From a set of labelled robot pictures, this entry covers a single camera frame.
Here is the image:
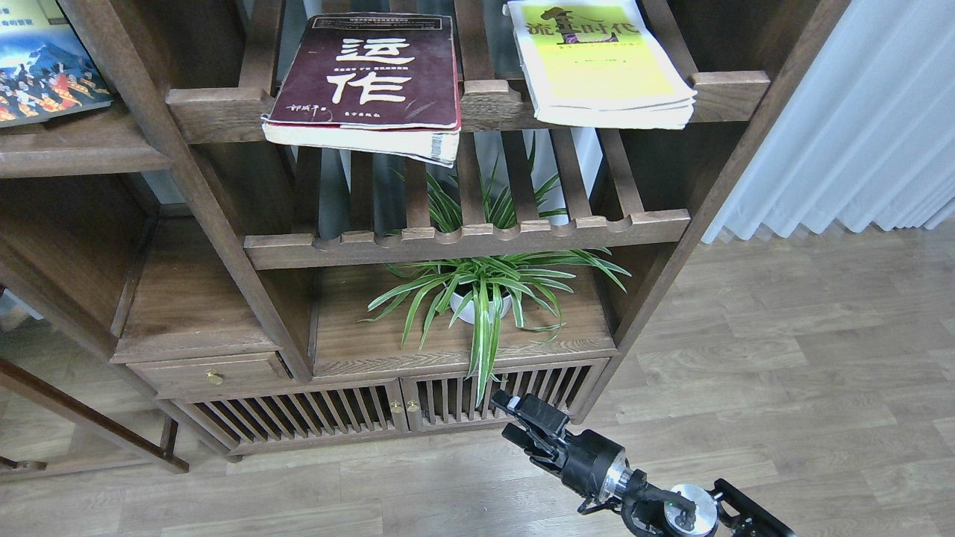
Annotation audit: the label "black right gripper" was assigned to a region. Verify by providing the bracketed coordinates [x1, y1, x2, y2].
[489, 390, 647, 504]

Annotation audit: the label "colourful 300 paperback book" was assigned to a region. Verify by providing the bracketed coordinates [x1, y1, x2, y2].
[1, 1, 113, 127]

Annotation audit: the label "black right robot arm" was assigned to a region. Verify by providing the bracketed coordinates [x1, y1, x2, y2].
[490, 390, 795, 536]

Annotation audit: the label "white plant pot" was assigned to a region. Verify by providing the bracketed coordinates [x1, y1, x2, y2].
[450, 284, 514, 325]

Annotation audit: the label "green spider plant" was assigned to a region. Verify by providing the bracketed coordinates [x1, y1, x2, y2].
[358, 134, 632, 409]

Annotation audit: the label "yellow-green cover book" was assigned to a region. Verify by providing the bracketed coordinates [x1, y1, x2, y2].
[504, 1, 695, 130]

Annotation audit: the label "maroon book white characters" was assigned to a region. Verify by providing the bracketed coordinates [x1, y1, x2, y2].
[262, 11, 461, 167]

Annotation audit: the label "dark wooden bookshelf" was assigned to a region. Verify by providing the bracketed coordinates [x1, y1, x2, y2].
[2, 1, 848, 461]

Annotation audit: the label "white pleated curtain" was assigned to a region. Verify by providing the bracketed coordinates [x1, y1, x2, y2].
[702, 1, 954, 242]

